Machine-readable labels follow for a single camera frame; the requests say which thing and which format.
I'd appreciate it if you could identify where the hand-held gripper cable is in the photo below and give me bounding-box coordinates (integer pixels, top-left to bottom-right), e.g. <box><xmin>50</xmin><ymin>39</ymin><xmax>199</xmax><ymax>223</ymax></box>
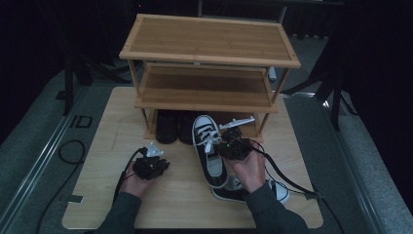
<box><xmin>112</xmin><ymin>146</ymin><xmax>148</xmax><ymax>205</ymax></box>
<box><xmin>246</xmin><ymin>138</ymin><xmax>346</xmax><ymax>234</ymax></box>

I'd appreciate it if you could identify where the left hand-held gripper cable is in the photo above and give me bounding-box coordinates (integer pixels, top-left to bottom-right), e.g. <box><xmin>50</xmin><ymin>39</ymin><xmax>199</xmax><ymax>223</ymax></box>
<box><xmin>112</xmin><ymin>146</ymin><xmax>148</xmax><ymax>205</ymax></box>

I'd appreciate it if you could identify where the person's right hand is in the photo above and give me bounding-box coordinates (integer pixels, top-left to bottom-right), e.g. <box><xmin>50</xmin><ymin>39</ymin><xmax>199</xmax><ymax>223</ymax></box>
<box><xmin>225</xmin><ymin>141</ymin><xmax>268</xmax><ymax>195</ymax></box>

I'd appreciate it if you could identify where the grey metal frame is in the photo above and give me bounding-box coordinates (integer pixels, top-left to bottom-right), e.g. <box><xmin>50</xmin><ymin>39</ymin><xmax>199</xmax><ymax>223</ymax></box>
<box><xmin>197</xmin><ymin>0</ymin><xmax>345</xmax><ymax>24</ymax></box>

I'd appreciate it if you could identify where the right hand-held gripper cable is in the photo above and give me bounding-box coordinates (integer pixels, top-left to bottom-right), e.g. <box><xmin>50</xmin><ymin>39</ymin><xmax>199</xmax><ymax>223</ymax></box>
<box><xmin>246</xmin><ymin>138</ymin><xmax>346</xmax><ymax>234</ymax></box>

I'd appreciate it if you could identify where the person's left hand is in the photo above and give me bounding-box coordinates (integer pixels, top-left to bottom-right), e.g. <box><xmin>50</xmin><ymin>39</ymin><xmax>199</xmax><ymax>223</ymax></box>
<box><xmin>119</xmin><ymin>161</ymin><xmax>158</xmax><ymax>200</ymax></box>

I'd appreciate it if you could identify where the black shoe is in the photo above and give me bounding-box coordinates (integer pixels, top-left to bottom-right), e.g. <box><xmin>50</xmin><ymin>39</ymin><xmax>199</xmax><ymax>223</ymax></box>
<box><xmin>177</xmin><ymin>109</ymin><xmax>200</xmax><ymax>146</ymax></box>
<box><xmin>155</xmin><ymin>109</ymin><xmax>179</xmax><ymax>145</ymax></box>

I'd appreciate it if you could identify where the metal floor rail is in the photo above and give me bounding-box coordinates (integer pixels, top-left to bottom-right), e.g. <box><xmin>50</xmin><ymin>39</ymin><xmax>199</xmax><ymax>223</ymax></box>
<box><xmin>0</xmin><ymin>85</ymin><xmax>92</xmax><ymax>230</ymax></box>
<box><xmin>282</xmin><ymin>92</ymin><xmax>386</xmax><ymax>234</ymax></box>

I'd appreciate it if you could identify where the black and white sneaker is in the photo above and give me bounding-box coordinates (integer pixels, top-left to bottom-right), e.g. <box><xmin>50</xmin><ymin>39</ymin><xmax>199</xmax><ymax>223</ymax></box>
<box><xmin>210</xmin><ymin>176</ymin><xmax>291</xmax><ymax>206</ymax></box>
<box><xmin>191</xmin><ymin>114</ymin><xmax>229</xmax><ymax>190</ymax></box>

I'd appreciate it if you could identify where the wooden shoe rack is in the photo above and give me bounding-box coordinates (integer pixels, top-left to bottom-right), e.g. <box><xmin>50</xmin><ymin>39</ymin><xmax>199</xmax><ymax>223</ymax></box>
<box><xmin>118</xmin><ymin>13</ymin><xmax>302</xmax><ymax>144</ymax></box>

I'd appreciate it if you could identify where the black metal stand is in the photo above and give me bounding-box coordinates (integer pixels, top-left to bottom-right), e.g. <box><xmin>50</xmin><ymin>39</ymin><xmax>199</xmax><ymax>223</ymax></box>
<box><xmin>62</xmin><ymin>48</ymin><xmax>131</xmax><ymax>117</ymax></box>
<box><xmin>282</xmin><ymin>64</ymin><xmax>360</xmax><ymax>132</ymax></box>

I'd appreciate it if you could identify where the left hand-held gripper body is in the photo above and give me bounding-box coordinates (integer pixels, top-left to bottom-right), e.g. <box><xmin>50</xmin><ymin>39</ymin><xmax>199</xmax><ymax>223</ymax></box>
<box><xmin>131</xmin><ymin>141</ymin><xmax>165</xmax><ymax>181</ymax></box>

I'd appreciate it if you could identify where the black floor cable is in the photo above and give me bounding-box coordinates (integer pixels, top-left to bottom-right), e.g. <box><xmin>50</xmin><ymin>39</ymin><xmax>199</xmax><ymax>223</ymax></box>
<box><xmin>34</xmin><ymin>139</ymin><xmax>87</xmax><ymax>234</ymax></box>

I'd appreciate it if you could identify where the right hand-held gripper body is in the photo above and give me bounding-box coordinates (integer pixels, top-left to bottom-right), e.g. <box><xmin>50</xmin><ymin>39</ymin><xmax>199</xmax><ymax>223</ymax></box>
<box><xmin>217</xmin><ymin>116</ymin><xmax>256</xmax><ymax>161</ymax></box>

